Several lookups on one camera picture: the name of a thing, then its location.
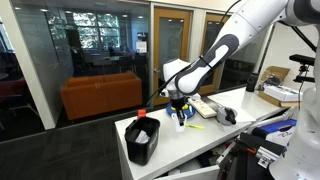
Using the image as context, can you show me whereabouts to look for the discrete mathematics book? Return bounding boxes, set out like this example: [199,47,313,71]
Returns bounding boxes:
[187,96,218,120]

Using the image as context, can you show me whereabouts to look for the crumpled white paper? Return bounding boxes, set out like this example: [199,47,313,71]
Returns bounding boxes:
[134,129,152,145]

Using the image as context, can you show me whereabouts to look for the open cardboard box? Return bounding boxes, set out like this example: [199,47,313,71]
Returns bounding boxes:
[257,65,302,108]

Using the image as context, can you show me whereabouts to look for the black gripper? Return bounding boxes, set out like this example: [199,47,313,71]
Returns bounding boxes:
[169,95,188,127]

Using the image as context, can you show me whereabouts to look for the orange sofa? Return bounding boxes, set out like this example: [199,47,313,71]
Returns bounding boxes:
[60,70,144,121]

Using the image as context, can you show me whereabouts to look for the red and white object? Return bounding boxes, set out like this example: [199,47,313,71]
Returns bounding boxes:
[137,108,148,120]

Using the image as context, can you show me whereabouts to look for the black device at edge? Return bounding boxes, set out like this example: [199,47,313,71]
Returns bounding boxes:
[216,106,239,126]

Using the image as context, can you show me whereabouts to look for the black camera on stand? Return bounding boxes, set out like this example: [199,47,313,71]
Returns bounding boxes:
[288,53,316,85]

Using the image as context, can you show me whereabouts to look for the white cup with handle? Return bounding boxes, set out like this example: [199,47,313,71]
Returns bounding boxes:
[171,113,189,133]

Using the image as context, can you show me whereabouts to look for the black trash bin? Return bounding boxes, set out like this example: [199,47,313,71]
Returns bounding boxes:
[124,116,161,166]

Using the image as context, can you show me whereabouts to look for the yellow highlighter pen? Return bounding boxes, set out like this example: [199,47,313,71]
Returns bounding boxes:
[184,123,206,131]

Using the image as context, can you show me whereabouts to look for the white flat box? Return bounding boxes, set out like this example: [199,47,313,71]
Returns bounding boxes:
[263,84,304,103]

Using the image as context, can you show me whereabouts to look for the blue plate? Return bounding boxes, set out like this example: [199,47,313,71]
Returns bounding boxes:
[165,102,197,120]

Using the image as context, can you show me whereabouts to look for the black cylinder container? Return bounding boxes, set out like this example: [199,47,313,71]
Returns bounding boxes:
[246,72,260,93]

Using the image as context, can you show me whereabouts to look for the blue white device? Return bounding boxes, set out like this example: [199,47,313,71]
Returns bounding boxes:
[251,118,298,145]

